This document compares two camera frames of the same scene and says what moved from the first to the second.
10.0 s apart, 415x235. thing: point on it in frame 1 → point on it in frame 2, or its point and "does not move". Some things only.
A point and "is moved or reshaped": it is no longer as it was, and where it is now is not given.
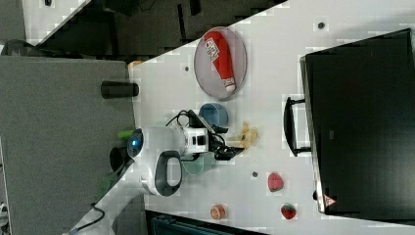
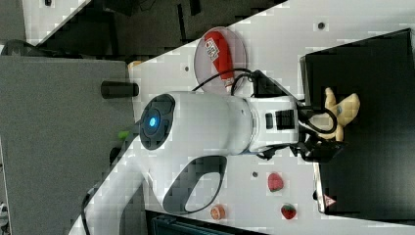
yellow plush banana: x=249 y=136 is moved or reshaped
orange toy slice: x=217 y=212 does not move
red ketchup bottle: x=218 y=51 does not move
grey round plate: x=207 y=73 does not move
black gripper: x=216 y=144 → x=311 y=148
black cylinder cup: x=111 y=89 does not move
